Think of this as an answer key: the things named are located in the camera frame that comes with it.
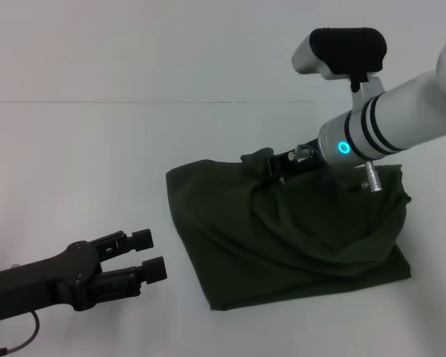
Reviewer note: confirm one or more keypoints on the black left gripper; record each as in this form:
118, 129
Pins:
37, 279

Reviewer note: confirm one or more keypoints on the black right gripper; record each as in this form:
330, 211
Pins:
301, 163

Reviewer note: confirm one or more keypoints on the dark green shirt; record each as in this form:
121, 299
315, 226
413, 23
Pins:
282, 230

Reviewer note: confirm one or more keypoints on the small right gripper plug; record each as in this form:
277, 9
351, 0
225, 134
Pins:
299, 153

